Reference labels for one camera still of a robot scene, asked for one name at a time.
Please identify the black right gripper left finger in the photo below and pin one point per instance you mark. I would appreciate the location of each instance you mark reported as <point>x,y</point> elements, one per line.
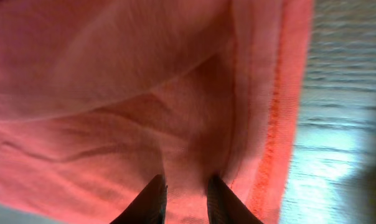
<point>149,206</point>

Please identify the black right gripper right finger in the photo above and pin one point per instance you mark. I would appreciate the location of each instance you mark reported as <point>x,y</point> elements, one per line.
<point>224,207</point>

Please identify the red printed t-shirt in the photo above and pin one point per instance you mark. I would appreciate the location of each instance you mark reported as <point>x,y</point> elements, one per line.
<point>98,97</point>

